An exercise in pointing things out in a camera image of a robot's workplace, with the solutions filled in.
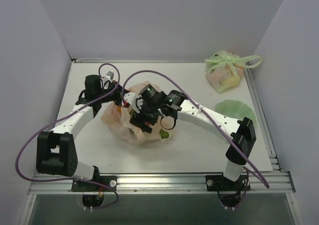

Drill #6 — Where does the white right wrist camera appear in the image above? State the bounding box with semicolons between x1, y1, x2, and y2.
124;92;144;113

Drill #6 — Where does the translucent orange banana-print bag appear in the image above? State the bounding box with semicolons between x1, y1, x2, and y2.
100;79;176;146

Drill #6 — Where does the green red fake mango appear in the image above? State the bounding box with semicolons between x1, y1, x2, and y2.
159;129;170;139

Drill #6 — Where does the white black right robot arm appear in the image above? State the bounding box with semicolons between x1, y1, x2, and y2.
124;84;256;190

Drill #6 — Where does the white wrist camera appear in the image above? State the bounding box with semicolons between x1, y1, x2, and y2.
103;71;114;82
124;92;144;113

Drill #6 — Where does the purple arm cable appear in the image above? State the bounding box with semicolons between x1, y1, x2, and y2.
122;70;270;189
15;63;122;208

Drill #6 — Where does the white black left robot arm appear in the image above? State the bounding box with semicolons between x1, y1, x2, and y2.
36;71;122;191

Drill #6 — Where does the pale green scalloped plate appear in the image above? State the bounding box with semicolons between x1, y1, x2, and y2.
214;100;257;126

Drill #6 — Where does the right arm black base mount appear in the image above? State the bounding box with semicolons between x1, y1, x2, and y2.
205;174;249;192

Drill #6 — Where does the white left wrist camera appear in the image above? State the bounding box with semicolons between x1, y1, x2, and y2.
103;71;114;82

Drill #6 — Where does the tied green bag of fruit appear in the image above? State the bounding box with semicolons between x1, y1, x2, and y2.
205;51;262;93

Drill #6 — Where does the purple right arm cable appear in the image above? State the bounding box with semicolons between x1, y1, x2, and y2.
122;70;270;189

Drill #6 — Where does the aluminium table edge rail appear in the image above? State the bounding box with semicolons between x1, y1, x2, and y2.
28;171;295;195

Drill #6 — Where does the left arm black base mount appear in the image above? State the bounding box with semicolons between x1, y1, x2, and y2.
71;175;118;192

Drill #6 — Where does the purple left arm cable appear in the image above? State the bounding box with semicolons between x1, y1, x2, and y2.
15;63;122;208

